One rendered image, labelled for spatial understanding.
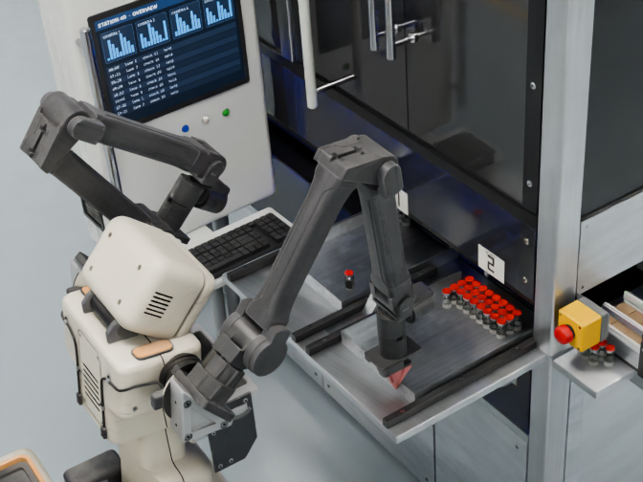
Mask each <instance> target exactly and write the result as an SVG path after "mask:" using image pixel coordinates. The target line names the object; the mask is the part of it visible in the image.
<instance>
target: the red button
mask: <svg viewBox="0 0 643 482"><path fill-rule="evenodd" d="M554 336H555V338H556V340H557V341H558V342H559V343H560V344H568V343H570V342H572V341H573V334H572V332H571V330H570V329H569V327H568V326H566V325H564V324H562V325H560V326H558V327H556V328H555V331H554Z"/></svg>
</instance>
